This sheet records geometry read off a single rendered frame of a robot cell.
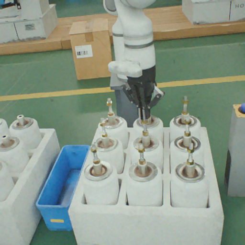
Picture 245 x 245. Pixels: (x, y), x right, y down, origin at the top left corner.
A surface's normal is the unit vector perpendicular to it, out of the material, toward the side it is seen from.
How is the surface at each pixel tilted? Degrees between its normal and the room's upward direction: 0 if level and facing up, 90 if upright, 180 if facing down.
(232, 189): 90
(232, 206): 0
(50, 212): 92
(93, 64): 89
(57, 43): 90
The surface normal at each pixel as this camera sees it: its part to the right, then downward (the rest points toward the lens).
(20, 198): 0.99, -0.01
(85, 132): -0.10, -0.84
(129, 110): 0.00, 0.54
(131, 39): -0.44, 0.52
